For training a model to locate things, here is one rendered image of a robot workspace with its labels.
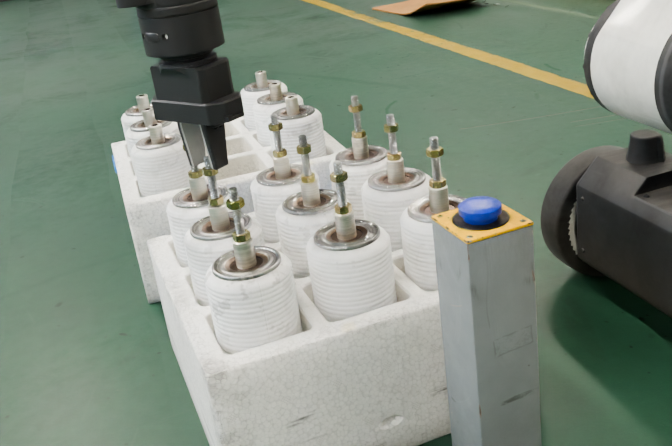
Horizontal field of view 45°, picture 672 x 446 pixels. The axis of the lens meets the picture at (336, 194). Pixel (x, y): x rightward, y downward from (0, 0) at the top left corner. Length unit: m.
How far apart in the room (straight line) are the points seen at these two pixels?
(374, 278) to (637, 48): 0.36
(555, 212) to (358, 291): 0.43
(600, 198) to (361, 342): 0.44
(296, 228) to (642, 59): 0.43
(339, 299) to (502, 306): 0.20
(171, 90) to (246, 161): 0.56
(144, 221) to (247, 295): 0.52
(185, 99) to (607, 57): 0.46
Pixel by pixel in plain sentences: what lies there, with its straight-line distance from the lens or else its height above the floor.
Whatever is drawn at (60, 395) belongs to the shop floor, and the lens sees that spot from 1.23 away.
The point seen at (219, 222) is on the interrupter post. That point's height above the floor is 0.26.
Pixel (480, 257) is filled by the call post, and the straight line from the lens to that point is 0.74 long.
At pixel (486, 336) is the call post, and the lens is 0.78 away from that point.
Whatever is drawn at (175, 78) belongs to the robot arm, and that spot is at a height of 0.44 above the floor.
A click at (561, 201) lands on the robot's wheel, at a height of 0.15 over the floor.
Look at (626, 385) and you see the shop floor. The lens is 1.09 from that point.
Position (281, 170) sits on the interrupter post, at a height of 0.26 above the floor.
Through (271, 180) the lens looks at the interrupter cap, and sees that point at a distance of 1.10.
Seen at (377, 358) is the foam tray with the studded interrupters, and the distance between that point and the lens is 0.90.
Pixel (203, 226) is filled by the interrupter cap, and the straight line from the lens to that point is 1.00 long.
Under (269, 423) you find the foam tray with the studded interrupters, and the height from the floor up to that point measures 0.10.
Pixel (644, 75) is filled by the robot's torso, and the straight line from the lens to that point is 0.87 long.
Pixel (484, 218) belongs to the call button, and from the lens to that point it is 0.75.
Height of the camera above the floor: 0.63
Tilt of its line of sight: 22 degrees down
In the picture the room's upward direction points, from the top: 8 degrees counter-clockwise
